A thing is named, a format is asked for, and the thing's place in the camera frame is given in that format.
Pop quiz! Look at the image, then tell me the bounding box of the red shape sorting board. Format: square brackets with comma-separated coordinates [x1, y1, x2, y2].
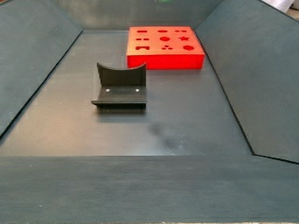
[125, 26, 205, 70]

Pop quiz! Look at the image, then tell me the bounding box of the black curved holder stand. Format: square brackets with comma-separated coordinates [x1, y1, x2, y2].
[90, 64, 146, 109]

